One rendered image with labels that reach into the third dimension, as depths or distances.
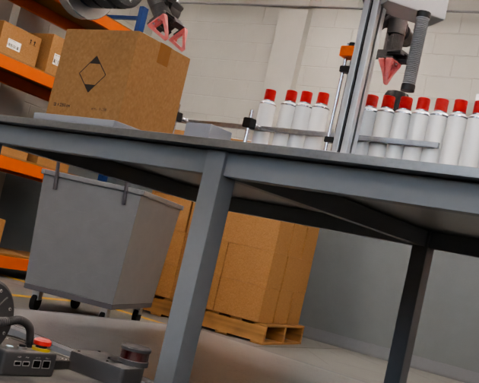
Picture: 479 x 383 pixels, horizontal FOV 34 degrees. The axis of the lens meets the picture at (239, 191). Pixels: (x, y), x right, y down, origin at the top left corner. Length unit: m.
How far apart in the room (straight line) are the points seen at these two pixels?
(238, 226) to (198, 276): 3.76
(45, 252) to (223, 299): 1.58
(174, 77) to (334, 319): 4.71
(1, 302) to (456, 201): 0.92
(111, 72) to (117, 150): 0.24
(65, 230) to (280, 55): 3.58
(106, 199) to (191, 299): 2.59
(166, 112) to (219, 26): 5.75
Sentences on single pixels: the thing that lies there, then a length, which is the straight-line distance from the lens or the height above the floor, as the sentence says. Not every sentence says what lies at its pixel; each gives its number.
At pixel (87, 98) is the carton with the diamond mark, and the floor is 0.91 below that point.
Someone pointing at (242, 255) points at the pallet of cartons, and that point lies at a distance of 5.60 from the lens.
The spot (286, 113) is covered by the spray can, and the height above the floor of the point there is 1.01.
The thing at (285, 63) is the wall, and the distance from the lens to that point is 7.43.
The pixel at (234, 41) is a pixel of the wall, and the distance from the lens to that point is 7.92.
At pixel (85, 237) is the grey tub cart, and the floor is 0.47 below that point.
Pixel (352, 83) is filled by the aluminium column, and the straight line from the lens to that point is 2.08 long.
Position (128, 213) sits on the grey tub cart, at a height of 0.66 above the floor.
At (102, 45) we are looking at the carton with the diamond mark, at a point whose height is 1.07.
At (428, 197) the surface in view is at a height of 0.77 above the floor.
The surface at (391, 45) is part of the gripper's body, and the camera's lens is 2.45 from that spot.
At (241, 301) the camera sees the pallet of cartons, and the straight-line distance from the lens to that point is 5.58.
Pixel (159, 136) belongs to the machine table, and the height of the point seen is 0.82.
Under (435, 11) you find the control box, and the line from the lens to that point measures 2.15.
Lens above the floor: 0.57
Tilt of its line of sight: 5 degrees up
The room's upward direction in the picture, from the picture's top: 13 degrees clockwise
